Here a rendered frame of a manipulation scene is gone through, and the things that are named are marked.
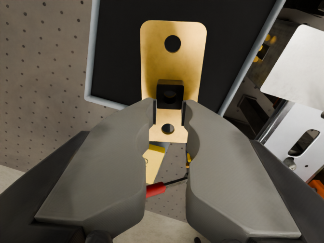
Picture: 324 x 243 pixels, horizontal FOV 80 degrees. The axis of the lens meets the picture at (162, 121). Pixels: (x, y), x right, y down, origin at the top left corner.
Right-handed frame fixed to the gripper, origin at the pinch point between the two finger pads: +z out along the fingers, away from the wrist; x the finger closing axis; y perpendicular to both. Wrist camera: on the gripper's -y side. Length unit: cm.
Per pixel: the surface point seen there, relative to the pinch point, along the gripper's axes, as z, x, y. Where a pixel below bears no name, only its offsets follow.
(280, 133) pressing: 23.3, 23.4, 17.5
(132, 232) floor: 123, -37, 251
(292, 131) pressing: 23.3, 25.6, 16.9
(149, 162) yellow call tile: 7.3, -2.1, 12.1
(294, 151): 24.5, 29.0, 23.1
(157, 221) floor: 123, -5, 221
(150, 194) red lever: 10.8, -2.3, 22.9
